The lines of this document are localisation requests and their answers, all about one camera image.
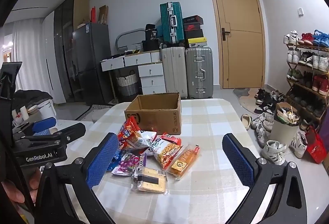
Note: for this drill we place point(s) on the teal suitcase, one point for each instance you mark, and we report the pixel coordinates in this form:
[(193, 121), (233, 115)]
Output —
[(171, 21)]

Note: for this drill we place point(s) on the beige suitcase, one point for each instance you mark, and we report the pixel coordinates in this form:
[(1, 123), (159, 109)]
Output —
[(173, 72)]

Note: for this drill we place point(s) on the black labelled box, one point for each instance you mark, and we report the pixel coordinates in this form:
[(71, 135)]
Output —
[(151, 32)]

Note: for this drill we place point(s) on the wooden door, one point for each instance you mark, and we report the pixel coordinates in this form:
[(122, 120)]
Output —
[(239, 34)]

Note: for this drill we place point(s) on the white light switch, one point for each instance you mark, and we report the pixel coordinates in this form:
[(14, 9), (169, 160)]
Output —
[(301, 11)]

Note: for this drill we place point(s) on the blue snack packet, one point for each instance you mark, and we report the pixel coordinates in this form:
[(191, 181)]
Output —
[(115, 159)]

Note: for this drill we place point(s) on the red snack packet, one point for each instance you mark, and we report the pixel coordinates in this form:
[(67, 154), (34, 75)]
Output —
[(172, 139)]

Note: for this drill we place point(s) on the woven laundry basket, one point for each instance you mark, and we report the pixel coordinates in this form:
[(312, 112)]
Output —
[(127, 84)]

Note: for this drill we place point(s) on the black white patterned rug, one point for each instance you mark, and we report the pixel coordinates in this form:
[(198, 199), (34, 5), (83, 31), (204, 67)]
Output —
[(99, 109)]

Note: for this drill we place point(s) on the grey refrigerator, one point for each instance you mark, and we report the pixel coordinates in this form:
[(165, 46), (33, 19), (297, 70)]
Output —
[(90, 59)]

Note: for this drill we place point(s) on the white bottle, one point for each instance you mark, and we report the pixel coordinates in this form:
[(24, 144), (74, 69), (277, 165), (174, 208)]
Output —
[(24, 112)]

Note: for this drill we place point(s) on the orange snack packet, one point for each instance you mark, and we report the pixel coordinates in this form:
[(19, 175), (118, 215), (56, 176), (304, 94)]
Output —
[(183, 159)]

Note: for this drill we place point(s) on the grey oval hoop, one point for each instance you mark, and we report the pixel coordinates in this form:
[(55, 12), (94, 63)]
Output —
[(118, 38)]

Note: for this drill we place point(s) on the black cloth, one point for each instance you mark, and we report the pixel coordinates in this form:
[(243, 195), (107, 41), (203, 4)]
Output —
[(30, 97)]

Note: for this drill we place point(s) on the silver suitcase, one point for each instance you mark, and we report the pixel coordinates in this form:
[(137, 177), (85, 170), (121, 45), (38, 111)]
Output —
[(199, 72)]

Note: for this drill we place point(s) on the person's left hand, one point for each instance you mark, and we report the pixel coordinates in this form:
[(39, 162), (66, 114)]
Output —
[(12, 192)]

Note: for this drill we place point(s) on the white drawer desk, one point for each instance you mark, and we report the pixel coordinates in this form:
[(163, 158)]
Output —
[(151, 70)]

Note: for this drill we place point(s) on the red paper item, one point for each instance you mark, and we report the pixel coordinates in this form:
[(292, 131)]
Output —
[(93, 14)]

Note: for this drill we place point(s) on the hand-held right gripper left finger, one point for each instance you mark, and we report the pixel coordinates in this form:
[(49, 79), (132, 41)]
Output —
[(102, 159)]

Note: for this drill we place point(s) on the wooden shoe rack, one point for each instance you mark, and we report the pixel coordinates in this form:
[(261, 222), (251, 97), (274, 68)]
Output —
[(295, 70)]

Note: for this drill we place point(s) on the red shopping bag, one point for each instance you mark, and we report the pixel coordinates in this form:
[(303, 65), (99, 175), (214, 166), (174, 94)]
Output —
[(315, 145)]

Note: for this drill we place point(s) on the white curtain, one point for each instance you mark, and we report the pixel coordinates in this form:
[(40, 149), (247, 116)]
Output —
[(28, 47)]

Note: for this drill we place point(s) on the scattered pile of shoes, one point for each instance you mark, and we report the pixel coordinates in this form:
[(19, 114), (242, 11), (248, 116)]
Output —
[(275, 149)]

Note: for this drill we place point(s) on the shoe rack with shoes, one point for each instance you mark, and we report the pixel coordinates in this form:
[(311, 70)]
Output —
[(305, 38)]

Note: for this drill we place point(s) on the purple candy bag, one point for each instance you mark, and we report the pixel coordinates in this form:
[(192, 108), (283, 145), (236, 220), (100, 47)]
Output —
[(127, 163)]

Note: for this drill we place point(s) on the white black snack bag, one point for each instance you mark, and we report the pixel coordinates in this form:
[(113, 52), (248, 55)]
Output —
[(142, 140)]

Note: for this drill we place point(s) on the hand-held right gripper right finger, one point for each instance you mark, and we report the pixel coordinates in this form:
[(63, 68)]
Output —
[(239, 159)]

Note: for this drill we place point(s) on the white trash bin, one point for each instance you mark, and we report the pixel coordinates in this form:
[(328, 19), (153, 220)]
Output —
[(281, 129)]

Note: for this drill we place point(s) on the white cabinet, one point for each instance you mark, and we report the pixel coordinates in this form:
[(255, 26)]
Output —
[(48, 59)]

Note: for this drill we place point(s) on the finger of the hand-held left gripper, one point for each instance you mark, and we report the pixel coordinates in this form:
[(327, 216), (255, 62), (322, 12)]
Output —
[(43, 123), (69, 132)]

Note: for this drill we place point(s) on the dark red shoe box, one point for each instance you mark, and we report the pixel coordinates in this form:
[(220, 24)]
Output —
[(194, 34)]

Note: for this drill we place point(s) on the clear cracker packet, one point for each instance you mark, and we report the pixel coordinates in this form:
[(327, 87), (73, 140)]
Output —
[(151, 183)]

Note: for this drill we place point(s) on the red chip bag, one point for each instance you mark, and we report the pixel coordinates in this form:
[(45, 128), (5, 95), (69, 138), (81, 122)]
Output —
[(128, 127)]

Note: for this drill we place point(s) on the red logo shoe box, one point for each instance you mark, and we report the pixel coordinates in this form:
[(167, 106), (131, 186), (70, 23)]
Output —
[(192, 27)]

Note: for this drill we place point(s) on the brown cardboard box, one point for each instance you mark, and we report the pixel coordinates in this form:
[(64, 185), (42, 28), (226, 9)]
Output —
[(159, 121)]

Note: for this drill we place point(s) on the beige grey doormat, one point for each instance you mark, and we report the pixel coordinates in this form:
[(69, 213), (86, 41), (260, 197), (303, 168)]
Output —
[(244, 99)]

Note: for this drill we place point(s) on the yellow black shoe box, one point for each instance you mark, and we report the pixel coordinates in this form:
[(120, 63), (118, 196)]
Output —
[(196, 42)]

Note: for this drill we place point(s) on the noodle stick snack bag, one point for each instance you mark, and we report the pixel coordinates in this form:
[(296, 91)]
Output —
[(164, 152)]

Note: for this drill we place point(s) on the dark glass cabinet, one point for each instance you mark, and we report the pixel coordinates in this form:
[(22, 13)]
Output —
[(63, 47)]

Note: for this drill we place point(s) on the cardboard sheet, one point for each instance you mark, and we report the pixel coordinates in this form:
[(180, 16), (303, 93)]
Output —
[(103, 14)]

